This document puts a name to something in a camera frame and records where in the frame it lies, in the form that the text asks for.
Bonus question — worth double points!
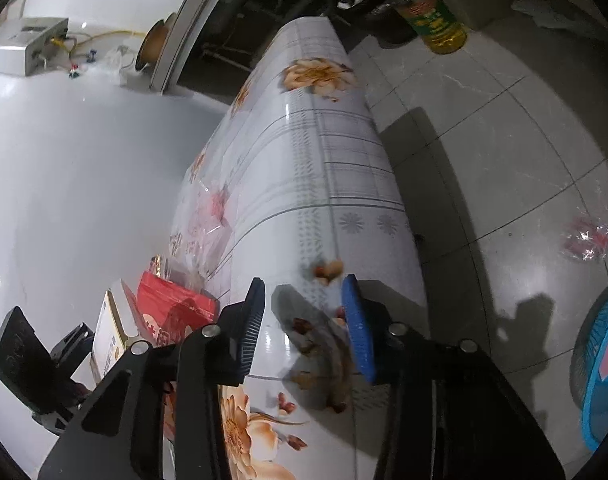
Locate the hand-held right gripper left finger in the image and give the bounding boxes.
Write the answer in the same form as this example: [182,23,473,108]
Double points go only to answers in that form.
[38,276,267,480]

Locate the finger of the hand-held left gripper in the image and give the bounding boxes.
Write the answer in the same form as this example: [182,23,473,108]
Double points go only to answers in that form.
[0,305,52,413]
[48,322,95,378]

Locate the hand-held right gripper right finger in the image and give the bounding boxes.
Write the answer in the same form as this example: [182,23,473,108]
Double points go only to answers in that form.
[340,274,566,480]

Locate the white printed cardboard box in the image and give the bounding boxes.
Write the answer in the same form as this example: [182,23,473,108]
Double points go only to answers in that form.
[90,280,144,386]

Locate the red packet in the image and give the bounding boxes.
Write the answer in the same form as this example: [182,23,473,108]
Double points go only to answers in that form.
[136,270,219,348]

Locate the blue plastic basket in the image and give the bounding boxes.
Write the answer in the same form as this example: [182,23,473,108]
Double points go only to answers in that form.
[569,275,608,453]

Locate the clear red plastic wrapper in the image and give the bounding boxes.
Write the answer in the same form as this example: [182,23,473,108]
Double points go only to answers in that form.
[559,215,608,263]

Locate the clear pink printed plastic bag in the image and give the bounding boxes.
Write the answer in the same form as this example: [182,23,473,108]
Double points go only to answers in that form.
[171,182,239,281]

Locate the floral tablecloth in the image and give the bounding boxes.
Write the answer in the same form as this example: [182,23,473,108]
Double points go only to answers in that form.
[164,17,429,480]

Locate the grey drain pipe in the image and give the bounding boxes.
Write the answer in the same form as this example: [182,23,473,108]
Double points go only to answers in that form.
[201,0,295,68]

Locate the brown round disc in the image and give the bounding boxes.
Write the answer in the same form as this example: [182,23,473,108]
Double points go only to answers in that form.
[136,12,177,73]

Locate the white box appliance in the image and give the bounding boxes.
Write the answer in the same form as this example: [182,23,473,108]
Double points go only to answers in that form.
[0,17,69,77]

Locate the cooking oil bottle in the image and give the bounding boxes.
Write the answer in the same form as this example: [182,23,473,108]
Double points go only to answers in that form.
[371,0,469,56]

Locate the grey metal cabinet frame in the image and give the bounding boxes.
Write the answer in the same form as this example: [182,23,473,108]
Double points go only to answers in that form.
[148,0,235,93]

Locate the yellow hose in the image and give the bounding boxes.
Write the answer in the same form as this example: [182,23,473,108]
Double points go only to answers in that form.
[51,30,149,58]

